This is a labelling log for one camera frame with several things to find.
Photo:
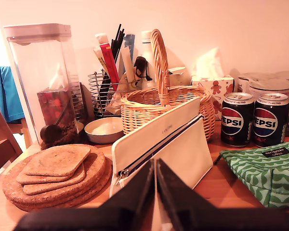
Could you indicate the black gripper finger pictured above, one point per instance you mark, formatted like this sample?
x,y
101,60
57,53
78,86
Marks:
x,y
135,199
178,199

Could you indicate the large round cork mat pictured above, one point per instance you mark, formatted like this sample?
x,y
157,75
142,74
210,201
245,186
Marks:
x,y
109,169
91,173

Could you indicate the cream zip pouch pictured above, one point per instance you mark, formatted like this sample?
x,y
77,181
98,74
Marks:
x,y
178,149

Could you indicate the small white bowl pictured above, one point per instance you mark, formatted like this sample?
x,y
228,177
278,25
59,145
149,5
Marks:
x,y
103,131

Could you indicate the square cork coaster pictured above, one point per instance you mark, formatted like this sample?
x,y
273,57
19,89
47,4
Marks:
x,y
53,188
45,179
57,158

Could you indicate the green wave pattern pouch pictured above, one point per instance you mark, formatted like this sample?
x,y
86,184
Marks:
x,y
267,173

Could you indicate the black cola can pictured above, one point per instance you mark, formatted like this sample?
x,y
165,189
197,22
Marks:
x,y
271,122
237,120

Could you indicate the dark brown scoop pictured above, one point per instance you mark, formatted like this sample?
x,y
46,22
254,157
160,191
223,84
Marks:
x,y
50,134

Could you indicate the gingerbread print tissue box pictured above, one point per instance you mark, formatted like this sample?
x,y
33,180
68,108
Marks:
x,y
214,89

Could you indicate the white cardboard carton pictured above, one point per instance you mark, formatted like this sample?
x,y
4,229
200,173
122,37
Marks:
x,y
179,75

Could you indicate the dark floral tissue box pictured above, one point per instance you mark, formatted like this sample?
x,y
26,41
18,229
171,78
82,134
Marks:
x,y
53,106

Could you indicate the black sunglasses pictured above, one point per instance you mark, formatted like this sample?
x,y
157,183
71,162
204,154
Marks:
x,y
139,62

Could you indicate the white paper sleeve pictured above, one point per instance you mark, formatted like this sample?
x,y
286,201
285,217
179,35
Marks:
x,y
127,62

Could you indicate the red flat package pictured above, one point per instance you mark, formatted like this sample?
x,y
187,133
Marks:
x,y
109,62

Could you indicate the wooden chair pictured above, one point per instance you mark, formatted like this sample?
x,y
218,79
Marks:
x,y
2,154

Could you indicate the white bottle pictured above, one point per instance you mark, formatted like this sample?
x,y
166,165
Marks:
x,y
147,48

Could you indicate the black chopsticks bundle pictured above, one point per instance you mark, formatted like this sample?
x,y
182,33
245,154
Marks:
x,y
116,45

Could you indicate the clear container with white lid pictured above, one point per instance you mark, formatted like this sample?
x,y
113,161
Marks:
x,y
38,67

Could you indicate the white tube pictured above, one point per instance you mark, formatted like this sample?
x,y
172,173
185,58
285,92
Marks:
x,y
100,38

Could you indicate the blue cloth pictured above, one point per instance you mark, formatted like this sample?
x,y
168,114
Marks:
x,y
4,96

